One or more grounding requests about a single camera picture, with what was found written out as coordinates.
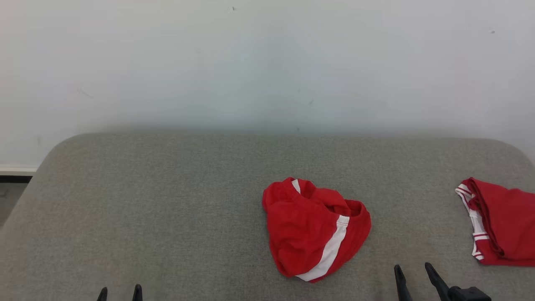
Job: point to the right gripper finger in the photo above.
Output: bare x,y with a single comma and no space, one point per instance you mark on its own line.
438,282
402,288

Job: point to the red white jersey shirt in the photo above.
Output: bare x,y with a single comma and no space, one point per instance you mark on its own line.
510,221

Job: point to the grey fabric sofa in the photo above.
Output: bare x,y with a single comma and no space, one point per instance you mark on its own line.
167,209

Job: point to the red shorts white stripe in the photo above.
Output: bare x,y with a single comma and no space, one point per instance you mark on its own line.
301,234

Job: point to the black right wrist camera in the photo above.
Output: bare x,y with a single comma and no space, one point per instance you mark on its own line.
470,294

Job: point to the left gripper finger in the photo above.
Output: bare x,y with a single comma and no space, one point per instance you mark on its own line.
137,294
103,294

